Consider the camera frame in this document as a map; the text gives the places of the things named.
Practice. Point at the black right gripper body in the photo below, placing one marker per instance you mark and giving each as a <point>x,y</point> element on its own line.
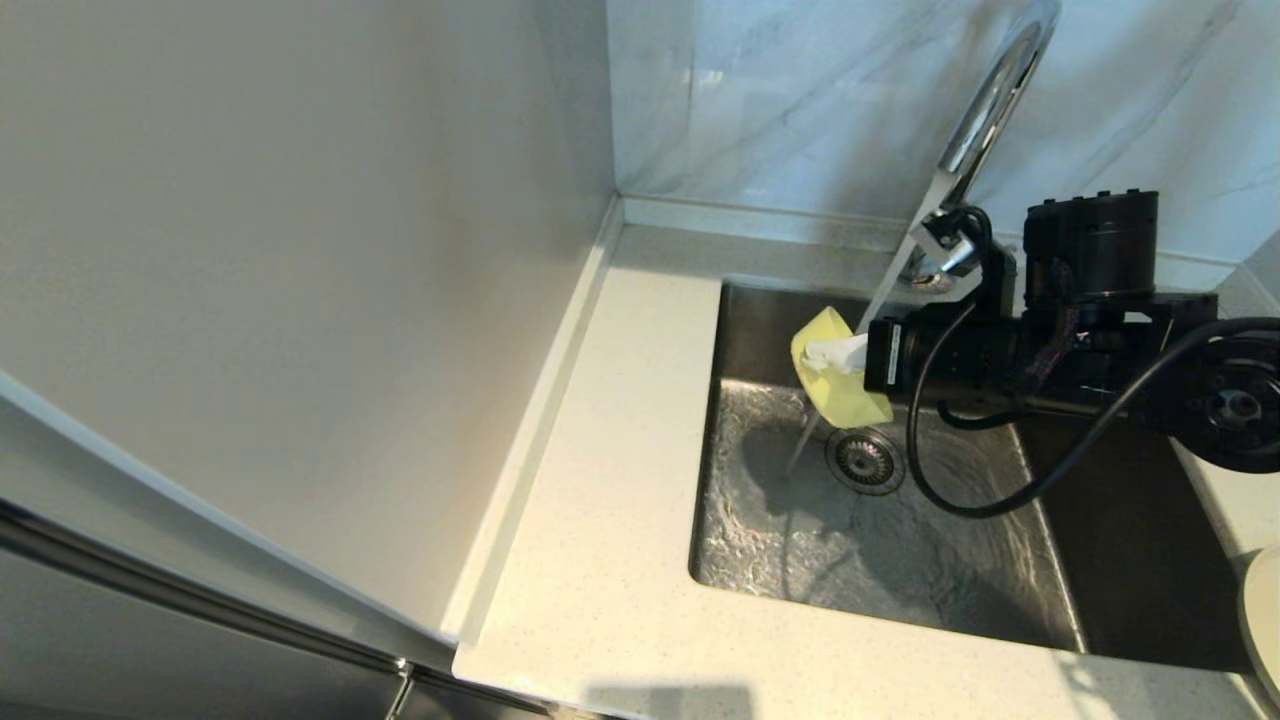
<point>950,355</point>

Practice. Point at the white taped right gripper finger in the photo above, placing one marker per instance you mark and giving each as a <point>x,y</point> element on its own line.
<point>850,366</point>
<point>835,348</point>

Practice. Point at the yellow plastic bowl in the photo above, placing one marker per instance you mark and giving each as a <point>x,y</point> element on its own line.
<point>845,400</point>

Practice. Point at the chrome gooseneck faucet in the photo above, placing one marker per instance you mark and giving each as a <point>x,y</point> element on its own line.
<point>990,100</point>

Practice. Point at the stainless steel sink basin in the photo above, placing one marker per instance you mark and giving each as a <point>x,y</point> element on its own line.
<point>860,560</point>

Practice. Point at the round metal drain strainer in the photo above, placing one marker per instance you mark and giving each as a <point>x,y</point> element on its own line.
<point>862,462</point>

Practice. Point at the white ceramic plate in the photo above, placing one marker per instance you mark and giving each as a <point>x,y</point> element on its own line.
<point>1264,630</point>

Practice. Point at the tall cabinet with grey door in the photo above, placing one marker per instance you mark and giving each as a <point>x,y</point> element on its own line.
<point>250,300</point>

